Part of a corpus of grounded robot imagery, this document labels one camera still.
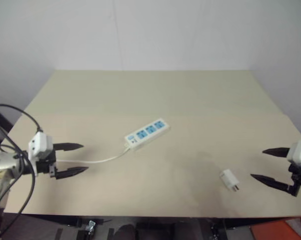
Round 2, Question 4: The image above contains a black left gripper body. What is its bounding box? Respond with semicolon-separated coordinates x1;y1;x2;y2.
36;150;58;179

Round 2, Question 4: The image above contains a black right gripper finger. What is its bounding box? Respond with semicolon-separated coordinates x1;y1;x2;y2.
262;147;291;158
250;173;299;199

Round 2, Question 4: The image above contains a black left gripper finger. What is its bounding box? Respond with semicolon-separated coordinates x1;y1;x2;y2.
52;142;85;153
54;166;90;181

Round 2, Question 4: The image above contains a white plug adapter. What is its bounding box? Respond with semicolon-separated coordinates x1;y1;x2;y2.
219;168;241;193

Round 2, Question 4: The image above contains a white power strip with cable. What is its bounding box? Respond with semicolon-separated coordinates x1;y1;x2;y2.
124;117;172;153

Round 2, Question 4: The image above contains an orange object under table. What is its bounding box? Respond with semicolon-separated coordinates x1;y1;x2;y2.
249;216;301;240

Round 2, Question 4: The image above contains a beige table cover sheet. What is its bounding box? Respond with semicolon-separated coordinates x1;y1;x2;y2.
2;114;301;219

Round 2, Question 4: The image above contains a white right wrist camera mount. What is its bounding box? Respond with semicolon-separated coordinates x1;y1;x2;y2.
286;138;301;174

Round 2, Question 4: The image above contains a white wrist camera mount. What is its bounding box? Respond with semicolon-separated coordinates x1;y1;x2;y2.
286;138;301;174
27;132;54;177

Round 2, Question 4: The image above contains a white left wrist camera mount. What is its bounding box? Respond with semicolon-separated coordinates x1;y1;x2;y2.
27;132;54;177

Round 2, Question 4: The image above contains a white power cable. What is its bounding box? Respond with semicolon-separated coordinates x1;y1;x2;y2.
55;146;132;165

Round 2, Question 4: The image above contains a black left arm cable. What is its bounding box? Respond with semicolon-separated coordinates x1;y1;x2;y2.
0;104;44;237

